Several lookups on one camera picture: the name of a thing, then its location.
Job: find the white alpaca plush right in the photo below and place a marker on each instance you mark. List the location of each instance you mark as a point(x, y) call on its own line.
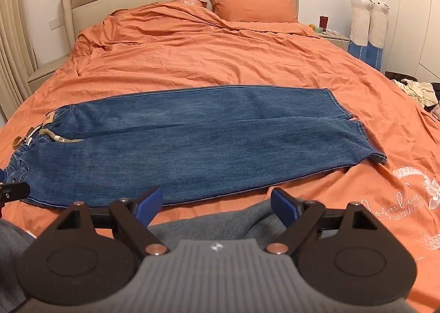
point(377, 33)

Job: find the orange pillow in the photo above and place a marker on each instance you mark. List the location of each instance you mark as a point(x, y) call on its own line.
point(197, 3)
point(263, 11)

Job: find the orange pillow right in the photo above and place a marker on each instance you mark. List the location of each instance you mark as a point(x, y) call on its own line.
point(263, 11)

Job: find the orange pillow left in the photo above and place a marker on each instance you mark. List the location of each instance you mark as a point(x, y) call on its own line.
point(197, 3)

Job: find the beige left nightstand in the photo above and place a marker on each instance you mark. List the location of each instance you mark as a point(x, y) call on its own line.
point(44, 73)

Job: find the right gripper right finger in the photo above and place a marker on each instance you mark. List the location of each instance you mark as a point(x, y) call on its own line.
point(300, 219)

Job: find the beige nightstand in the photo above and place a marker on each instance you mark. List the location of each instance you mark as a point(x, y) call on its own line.
point(335, 38)
point(44, 73)

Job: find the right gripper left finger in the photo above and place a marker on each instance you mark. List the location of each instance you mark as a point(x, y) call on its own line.
point(130, 220)

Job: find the beige curtain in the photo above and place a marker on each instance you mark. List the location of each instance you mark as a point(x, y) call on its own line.
point(18, 60)

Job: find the pile of clothes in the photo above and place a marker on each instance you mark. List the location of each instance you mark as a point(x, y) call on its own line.
point(425, 93)

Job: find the tan woven belt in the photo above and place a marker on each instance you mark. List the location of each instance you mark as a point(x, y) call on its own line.
point(41, 130)

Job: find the blue denim jeans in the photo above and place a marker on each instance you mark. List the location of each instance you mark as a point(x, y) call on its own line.
point(195, 144)

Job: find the white alpaca plush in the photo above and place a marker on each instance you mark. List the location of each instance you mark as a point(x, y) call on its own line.
point(377, 33)
point(360, 21)

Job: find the white alpaca plush left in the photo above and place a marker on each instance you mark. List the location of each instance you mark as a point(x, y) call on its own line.
point(360, 21)

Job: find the orange duvet cover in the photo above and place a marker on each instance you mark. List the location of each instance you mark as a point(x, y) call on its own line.
point(174, 45)

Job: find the white wall socket left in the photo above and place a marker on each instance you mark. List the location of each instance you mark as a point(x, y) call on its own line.
point(56, 23)

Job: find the red cup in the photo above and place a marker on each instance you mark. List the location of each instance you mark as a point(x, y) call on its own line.
point(323, 22)

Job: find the beige right nightstand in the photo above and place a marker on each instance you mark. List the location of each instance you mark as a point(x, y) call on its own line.
point(335, 38)

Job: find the grey trouser leg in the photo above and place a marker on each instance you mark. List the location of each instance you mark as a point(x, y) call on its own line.
point(257, 221)

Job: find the white wardrobe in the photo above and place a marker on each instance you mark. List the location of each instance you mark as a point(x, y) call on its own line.
point(412, 39)

